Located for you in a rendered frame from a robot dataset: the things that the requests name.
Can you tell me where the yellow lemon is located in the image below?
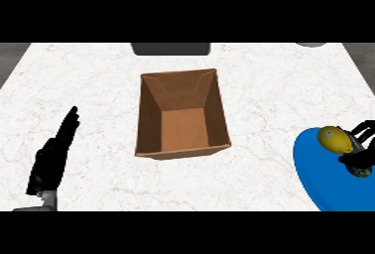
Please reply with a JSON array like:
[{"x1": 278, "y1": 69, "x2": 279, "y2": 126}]
[{"x1": 316, "y1": 125, "x2": 355, "y2": 155}]

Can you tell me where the dark grey appliance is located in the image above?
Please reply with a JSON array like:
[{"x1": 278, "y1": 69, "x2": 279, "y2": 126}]
[{"x1": 130, "y1": 43, "x2": 215, "y2": 57}]

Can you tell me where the brown cardboard box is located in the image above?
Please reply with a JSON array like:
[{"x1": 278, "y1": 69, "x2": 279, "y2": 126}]
[{"x1": 133, "y1": 67, "x2": 234, "y2": 161}]

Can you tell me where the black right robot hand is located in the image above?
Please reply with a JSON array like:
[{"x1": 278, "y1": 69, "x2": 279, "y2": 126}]
[{"x1": 337, "y1": 119, "x2": 375, "y2": 171}]

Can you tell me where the blue plate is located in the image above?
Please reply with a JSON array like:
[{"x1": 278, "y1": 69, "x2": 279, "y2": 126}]
[{"x1": 291, "y1": 126, "x2": 375, "y2": 212}]

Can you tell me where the grey round object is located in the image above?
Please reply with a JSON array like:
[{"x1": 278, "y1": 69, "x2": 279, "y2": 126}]
[{"x1": 294, "y1": 43, "x2": 328, "y2": 49}]

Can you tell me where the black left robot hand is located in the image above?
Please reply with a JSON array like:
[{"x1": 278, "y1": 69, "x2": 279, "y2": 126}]
[{"x1": 26, "y1": 105, "x2": 83, "y2": 197}]

